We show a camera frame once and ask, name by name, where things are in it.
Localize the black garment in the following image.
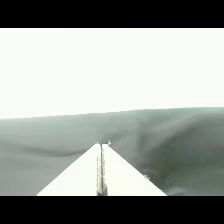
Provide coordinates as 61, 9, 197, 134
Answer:
0, 106, 224, 197

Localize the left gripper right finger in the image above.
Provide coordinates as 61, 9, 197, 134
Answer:
101, 142, 167, 197

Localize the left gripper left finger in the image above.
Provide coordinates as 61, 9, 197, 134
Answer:
36, 142, 101, 197

